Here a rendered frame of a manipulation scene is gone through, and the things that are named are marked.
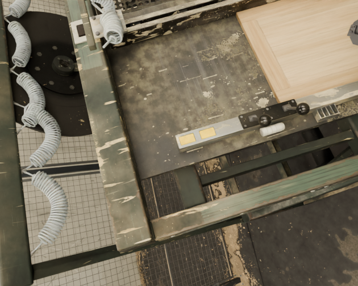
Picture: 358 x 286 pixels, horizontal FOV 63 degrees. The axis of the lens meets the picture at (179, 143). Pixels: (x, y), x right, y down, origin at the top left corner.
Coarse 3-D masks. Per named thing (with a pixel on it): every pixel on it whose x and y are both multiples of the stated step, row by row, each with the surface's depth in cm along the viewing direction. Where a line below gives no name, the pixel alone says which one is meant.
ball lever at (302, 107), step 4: (288, 104) 95; (300, 104) 85; (304, 104) 84; (308, 104) 85; (284, 108) 95; (288, 108) 94; (292, 108) 91; (296, 108) 86; (300, 108) 84; (304, 108) 84; (308, 108) 84; (300, 112) 85; (304, 112) 84; (308, 112) 85
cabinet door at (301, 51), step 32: (288, 0) 116; (320, 0) 115; (352, 0) 114; (256, 32) 111; (288, 32) 111; (320, 32) 110; (288, 64) 106; (320, 64) 105; (352, 64) 104; (288, 96) 101
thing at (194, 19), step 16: (96, 0) 96; (112, 0) 97; (208, 0) 111; (224, 0) 111; (240, 0) 110; (256, 0) 112; (272, 0) 115; (96, 16) 106; (144, 16) 109; (160, 16) 110; (176, 16) 109; (192, 16) 110; (208, 16) 113; (224, 16) 115; (96, 32) 102; (128, 32) 108; (144, 32) 110; (160, 32) 113; (112, 48) 113
